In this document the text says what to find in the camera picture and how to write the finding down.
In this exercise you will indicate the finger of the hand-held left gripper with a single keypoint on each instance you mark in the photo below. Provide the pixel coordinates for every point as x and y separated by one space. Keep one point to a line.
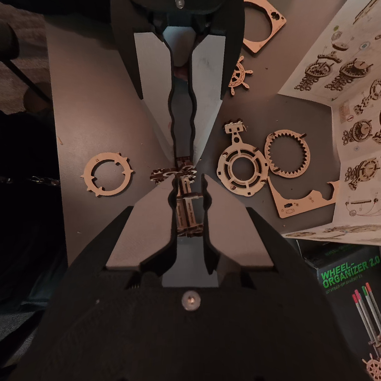
153 74
208 77

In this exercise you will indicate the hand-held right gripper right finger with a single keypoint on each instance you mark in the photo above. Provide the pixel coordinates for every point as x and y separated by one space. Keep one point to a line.
235 238

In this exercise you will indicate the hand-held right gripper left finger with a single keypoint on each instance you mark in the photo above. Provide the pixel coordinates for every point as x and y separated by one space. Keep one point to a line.
140 238

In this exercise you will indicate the person's left hand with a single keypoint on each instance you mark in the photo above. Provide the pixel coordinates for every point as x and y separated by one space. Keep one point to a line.
180 72

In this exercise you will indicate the wooden ship wheel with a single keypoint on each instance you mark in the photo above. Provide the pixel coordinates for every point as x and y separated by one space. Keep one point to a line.
238 78

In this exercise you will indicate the wooden offcut sheet curved cutout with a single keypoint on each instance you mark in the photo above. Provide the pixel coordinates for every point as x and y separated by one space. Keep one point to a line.
300 205

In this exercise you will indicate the square wooden offcut round hole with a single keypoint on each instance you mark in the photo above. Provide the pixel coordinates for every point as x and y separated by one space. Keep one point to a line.
278 28

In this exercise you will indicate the black product box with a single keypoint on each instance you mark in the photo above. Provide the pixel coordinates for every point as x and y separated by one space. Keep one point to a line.
336 312

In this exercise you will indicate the paper instruction booklet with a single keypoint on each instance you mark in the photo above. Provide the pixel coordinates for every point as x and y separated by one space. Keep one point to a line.
336 89

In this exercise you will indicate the round slotted wooden frame plate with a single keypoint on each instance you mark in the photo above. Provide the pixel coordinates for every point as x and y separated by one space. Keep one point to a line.
219 171

